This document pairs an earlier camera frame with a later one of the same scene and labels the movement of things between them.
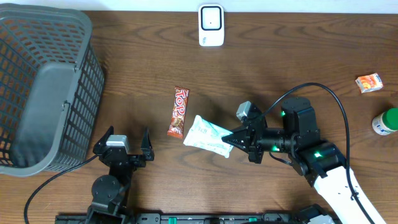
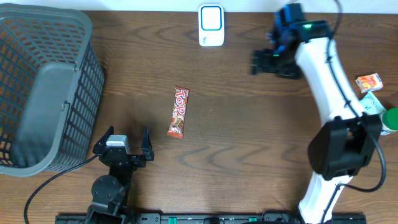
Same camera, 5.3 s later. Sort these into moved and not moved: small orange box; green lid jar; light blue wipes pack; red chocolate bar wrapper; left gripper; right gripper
Moved: light blue wipes pack; right gripper
Not moved: left gripper; green lid jar; red chocolate bar wrapper; small orange box
